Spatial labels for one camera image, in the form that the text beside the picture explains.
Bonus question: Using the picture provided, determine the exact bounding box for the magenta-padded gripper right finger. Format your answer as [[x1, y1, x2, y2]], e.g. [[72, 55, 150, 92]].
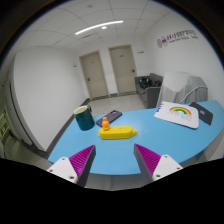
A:
[[133, 143, 184, 185]]

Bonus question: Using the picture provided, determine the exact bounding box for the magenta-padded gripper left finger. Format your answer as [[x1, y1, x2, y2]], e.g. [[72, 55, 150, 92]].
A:
[[46, 144, 97, 188]]

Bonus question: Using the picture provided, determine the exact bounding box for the orange charger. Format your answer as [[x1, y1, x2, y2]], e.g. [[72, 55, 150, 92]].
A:
[[101, 116, 111, 132]]

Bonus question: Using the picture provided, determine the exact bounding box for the dark teal mug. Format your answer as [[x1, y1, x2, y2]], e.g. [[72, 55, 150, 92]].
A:
[[73, 104, 96, 132]]

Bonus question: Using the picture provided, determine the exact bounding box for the purple smartphone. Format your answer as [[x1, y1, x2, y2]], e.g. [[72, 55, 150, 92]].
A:
[[95, 109, 123, 128]]

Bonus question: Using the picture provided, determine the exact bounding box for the white rainbow-print mouse pad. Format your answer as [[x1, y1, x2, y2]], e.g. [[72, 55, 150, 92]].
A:
[[153, 101, 200, 130]]

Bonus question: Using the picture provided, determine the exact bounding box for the grey sofa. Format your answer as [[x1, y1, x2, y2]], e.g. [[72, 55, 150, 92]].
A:
[[134, 72, 164, 110]]

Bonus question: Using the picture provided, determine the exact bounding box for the dark grey notebook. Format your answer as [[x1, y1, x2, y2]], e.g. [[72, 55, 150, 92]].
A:
[[189, 101, 214, 126]]

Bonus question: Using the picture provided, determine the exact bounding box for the black bag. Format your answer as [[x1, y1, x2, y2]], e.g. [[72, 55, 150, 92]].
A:
[[139, 76, 153, 89]]

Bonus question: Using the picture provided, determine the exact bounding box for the white cloth-covered equipment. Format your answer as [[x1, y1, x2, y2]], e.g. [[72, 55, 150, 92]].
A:
[[155, 70, 209, 108]]

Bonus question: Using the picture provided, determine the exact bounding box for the beige door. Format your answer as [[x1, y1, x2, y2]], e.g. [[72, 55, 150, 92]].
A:
[[108, 44, 138, 96], [79, 50, 110, 100]]

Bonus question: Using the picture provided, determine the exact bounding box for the long ceiling light strip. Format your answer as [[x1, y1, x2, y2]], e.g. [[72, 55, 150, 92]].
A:
[[74, 20, 124, 36]]

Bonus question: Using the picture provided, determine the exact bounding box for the white curved cable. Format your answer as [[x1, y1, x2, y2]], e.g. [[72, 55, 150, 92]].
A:
[[179, 85, 208, 104]]

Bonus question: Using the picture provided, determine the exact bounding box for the purple wall sign lettering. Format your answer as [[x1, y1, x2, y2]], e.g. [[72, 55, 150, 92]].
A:
[[156, 29, 200, 49]]

